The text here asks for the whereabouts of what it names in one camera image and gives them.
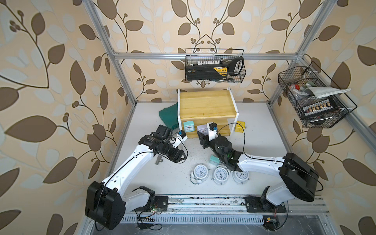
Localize white square alarm clock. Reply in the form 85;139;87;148
197;124;208;135

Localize teal square alarm clock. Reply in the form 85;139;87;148
183;120;195;133

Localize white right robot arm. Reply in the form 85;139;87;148
197;131;318;208

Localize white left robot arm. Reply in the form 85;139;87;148
85;125;188;230

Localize wooden two-tier shelf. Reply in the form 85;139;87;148
177;87;239;138

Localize metal pipe fitting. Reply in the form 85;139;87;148
155;155;163;165

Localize yellow power socket cube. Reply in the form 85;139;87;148
235;121;246;133

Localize green plastic case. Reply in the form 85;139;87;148
159;103;179;130

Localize white round clock middle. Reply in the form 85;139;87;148
212;166;230;186

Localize white round clock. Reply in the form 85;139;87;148
190;164;209;185
212;166;230;186
233;171;250;185

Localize white round clock left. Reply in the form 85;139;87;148
190;164;209;185

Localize white round clock right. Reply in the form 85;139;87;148
233;171;250;185

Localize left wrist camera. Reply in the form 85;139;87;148
176;130;188;144

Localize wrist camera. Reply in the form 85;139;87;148
207;122;218;141
176;130;188;144

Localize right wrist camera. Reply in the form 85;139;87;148
207;122;218;141

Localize metal rail base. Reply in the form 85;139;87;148
88;193;330;225

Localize black wire basket back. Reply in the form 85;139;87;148
185;48;246;83

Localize black wire basket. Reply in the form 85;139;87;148
185;48;246;83
278;62;357;128

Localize black wire basket right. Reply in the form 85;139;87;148
278;62;357;128

